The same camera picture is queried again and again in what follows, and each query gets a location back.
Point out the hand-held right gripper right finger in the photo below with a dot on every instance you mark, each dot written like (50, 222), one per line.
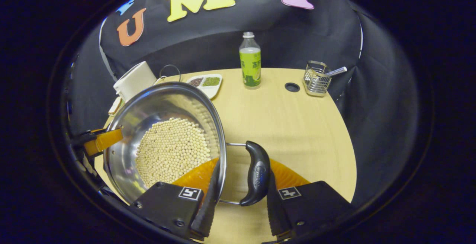
(277, 210)

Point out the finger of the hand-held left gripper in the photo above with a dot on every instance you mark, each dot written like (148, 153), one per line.
(104, 140)

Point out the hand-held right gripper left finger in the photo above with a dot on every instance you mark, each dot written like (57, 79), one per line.
(208, 206)

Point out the stainless steel pot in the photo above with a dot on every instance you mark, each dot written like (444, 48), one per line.
(156, 102)

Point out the small plate with bread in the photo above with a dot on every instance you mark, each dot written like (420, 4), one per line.
(115, 106)

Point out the pile of yellow soybeans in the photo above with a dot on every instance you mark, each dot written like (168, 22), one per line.
(171, 151)

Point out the white toaster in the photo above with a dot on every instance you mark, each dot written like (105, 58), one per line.
(134, 80)

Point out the white divided spice tray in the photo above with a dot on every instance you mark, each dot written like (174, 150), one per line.
(210, 89)

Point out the green label plastic bottle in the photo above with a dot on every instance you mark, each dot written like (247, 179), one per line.
(250, 69)

